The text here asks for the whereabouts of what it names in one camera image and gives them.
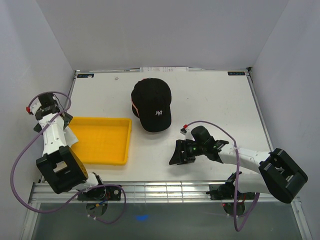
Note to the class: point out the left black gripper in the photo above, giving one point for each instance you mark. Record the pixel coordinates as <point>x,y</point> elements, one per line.
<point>67,119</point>

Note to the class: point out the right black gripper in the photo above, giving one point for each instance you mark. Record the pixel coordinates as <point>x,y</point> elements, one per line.
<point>179,158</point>

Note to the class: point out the pink baseball cap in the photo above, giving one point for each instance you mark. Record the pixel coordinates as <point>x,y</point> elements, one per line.
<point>135,109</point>

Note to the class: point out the black NY baseball cap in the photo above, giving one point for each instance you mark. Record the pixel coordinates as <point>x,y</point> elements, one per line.
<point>153,97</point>

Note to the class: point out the white NY baseball cap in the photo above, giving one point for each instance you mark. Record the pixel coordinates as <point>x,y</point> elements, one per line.
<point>70,137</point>

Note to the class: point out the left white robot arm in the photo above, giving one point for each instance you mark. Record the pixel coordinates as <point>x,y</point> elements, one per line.
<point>59,164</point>

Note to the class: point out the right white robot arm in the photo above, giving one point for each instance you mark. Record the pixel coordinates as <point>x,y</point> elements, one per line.
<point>274,173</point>

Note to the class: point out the yellow plastic tray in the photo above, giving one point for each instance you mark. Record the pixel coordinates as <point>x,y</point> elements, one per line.
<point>102,140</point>

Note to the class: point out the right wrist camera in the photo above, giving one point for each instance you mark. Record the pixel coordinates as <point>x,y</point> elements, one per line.
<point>186,132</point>

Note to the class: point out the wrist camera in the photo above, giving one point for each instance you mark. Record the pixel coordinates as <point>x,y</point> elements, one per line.
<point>186,132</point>
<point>31,110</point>

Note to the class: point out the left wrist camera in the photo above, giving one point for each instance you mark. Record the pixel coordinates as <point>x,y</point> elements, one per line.
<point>31,110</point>

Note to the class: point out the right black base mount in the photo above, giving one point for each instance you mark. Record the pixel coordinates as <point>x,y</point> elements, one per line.
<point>226,191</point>

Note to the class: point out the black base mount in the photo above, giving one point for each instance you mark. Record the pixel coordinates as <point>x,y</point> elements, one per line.
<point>226,191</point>
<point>106,193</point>

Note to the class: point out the aluminium front rail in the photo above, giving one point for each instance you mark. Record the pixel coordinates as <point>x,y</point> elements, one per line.
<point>139,192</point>

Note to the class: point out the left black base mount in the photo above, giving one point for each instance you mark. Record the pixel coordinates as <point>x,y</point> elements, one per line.
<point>106,193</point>

